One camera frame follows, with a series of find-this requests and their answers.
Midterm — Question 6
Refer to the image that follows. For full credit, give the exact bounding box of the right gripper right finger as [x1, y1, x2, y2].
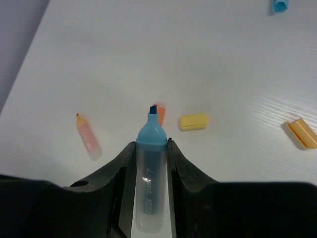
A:
[167, 139, 317, 238]

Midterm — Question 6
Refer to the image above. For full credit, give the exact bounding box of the blue marker cap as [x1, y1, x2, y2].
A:
[271, 0, 289, 14]

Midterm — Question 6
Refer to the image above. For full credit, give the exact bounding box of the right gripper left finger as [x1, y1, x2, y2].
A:
[0, 142, 136, 238]

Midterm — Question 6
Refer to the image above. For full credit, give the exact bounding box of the light orange marker cap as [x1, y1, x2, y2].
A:
[281, 118, 317, 150]

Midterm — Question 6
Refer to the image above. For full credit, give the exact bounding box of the yellow marker cap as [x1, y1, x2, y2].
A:
[179, 114, 209, 131]

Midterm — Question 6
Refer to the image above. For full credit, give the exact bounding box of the blue highlighter marker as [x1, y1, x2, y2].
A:
[135, 105, 167, 234]

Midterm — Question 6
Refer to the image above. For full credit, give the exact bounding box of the pink highlighter marker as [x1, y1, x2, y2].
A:
[76, 114, 102, 161]

